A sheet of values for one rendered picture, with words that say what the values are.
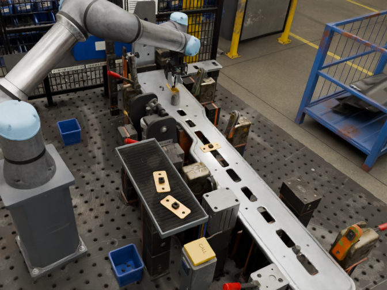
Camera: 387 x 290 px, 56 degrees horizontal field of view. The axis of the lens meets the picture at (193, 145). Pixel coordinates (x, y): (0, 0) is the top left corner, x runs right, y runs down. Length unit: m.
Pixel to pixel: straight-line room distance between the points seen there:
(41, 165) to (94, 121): 0.97
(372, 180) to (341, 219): 1.47
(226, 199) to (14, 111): 0.66
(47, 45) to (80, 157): 0.78
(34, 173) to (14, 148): 0.10
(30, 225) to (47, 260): 0.22
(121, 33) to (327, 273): 0.95
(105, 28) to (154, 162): 0.43
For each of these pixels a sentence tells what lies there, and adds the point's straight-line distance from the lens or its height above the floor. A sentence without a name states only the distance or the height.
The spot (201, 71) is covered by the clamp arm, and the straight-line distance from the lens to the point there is 1.75.
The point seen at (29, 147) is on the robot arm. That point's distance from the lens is 1.12.
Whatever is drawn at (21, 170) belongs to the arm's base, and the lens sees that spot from 1.16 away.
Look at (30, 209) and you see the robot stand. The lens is 1.23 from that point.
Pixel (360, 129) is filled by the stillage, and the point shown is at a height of 0.16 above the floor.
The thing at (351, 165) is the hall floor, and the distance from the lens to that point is 3.27.
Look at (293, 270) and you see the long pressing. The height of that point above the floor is 1.00.
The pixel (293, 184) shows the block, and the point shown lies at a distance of 1.35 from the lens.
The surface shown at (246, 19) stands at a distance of 4.47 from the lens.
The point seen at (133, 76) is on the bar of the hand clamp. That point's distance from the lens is 1.67.
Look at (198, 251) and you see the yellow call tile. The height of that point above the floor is 1.16.
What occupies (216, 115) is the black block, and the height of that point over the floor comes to 0.95.
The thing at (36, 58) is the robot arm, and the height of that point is 1.40.
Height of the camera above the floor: 1.93
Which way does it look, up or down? 40 degrees down
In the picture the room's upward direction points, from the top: 6 degrees clockwise
